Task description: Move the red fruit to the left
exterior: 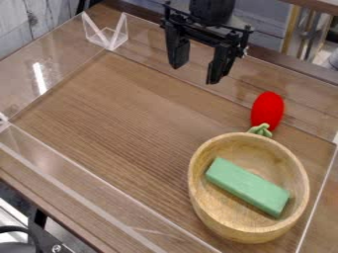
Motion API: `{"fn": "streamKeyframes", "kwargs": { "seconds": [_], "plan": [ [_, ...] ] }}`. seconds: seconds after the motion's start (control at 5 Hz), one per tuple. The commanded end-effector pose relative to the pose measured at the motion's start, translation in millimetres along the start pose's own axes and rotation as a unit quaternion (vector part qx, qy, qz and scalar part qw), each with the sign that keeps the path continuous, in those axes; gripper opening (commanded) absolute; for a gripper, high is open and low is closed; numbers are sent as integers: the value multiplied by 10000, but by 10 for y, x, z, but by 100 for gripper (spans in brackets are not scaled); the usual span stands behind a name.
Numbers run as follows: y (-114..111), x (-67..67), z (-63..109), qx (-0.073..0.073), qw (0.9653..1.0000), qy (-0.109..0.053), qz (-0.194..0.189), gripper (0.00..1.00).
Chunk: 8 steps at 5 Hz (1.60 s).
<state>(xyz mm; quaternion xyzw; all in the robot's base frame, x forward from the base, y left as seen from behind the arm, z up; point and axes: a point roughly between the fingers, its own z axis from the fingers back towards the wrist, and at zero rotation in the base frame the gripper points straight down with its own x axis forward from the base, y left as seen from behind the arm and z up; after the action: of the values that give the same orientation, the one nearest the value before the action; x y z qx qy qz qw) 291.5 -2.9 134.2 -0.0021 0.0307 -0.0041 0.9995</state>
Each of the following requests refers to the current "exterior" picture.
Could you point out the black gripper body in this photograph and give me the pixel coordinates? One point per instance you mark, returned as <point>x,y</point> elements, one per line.
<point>207,21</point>

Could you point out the round wooden bowl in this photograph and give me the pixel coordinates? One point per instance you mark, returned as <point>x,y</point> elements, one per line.
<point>228,216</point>

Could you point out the metal chair frame background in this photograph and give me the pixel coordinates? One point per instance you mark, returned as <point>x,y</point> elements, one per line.
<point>306,31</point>

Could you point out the green rectangular block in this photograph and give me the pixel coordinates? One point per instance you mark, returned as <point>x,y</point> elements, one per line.
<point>247,186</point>

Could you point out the black table leg bracket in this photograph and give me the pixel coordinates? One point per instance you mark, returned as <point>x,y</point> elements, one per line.
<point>27,237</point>

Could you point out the red knitted fruit green stem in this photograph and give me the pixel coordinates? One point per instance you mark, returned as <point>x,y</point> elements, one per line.
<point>266,114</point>

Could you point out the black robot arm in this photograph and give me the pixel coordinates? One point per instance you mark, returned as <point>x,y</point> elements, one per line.
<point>208,23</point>

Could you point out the clear acrylic tray walls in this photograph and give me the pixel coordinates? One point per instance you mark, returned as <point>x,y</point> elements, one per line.
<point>104,123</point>

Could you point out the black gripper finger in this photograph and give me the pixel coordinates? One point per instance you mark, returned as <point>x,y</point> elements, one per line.
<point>220,64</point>
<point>178,46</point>

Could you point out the clear acrylic corner bracket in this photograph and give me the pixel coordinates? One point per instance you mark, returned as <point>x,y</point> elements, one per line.
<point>108,38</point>

